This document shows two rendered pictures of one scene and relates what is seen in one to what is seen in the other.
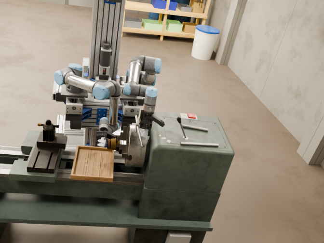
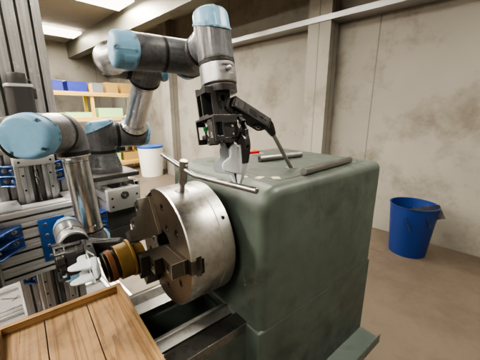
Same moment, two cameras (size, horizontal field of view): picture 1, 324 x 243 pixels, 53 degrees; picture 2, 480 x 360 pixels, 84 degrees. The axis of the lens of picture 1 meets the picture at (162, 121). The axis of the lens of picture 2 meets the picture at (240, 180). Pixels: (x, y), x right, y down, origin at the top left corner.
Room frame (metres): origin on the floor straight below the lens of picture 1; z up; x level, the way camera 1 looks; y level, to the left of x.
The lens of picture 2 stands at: (1.29, 0.33, 1.43)
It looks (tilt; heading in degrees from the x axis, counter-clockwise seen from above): 15 degrees down; 333
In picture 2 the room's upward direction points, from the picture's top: straight up
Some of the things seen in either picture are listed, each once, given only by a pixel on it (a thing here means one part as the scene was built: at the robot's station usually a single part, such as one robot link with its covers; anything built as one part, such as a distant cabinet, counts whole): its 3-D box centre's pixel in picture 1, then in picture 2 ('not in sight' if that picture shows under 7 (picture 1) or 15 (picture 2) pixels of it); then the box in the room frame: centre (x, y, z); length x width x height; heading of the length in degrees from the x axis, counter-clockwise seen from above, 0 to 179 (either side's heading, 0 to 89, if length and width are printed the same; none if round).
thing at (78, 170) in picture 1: (93, 162); (75, 351); (1.91, 0.44, 0.89); 0.36 x 0.30 x 0.04; 12
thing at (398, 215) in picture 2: not in sight; (413, 226); (2.74, -2.40, 0.28); 0.49 x 0.45 x 0.57; 22
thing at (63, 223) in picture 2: (103, 124); (69, 233); (2.18, 0.45, 1.07); 0.11 x 0.08 x 0.09; 12
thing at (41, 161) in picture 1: (46, 151); not in sight; (1.86, 0.79, 0.95); 0.43 x 0.18 x 0.04; 12
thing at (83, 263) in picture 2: (101, 141); (83, 266); (1.92, 0.40, 1.09); 0.09 x 0.06 x 0.03; 12
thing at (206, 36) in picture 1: (204, 42); (151, 160); (7.54, -0.59, 0.34); 0.57 x 0.56 x 0.68; 109
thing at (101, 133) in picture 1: (101, 134); (74, 254); (2.03, 0.43, 1.08); 0.12 x 0.09 x 0.08; 12
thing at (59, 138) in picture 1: (52, 141); not in sight; (1.92, 0.78, 1.00); 0.20 x 0.10 x 0.05; 102
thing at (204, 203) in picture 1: (168, 207); (270, 346); (2.07, -0.22, 0.43); 0.60 x 0.48 x 0.86; 102
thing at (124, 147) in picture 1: (123, 152); (168, 262); (1.87, 0.22, 1.08); 0.12 x 0.11 x 0.05; 12
